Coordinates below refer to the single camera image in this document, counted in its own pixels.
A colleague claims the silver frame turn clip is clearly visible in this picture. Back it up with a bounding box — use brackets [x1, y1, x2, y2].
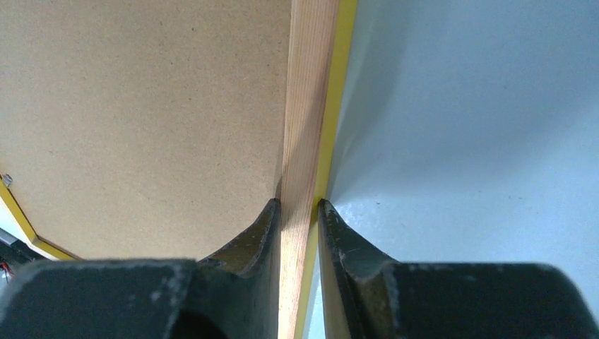
[1, 174, 13, 188]

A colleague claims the brown cardboard backing board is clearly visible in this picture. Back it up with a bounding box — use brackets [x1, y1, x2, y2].
[0, 0, 293, 262]

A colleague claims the yellow wooden picture frame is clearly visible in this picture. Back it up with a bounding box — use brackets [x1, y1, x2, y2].
[0, 0, 360, 339]

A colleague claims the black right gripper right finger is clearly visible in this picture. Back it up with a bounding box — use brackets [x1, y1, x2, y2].
[317, 200, 598, 338]

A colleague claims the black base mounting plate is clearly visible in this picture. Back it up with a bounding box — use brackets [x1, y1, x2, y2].
[1, 229, 47, 288]

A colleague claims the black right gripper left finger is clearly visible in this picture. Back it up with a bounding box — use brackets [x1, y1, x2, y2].
[1, 198, 281, 338]

